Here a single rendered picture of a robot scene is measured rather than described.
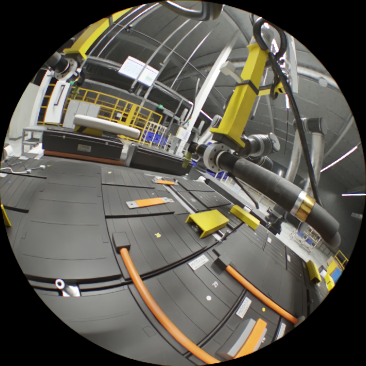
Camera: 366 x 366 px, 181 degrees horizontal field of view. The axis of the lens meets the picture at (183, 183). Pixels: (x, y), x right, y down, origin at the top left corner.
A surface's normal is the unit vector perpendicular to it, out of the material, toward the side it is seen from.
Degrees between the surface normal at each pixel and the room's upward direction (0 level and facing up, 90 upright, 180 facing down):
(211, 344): 0
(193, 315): 0
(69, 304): 0
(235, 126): 90
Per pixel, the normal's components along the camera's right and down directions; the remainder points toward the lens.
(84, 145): 0.59, 0.48
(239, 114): 0.37, 0.44
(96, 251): 0.40, -0.87
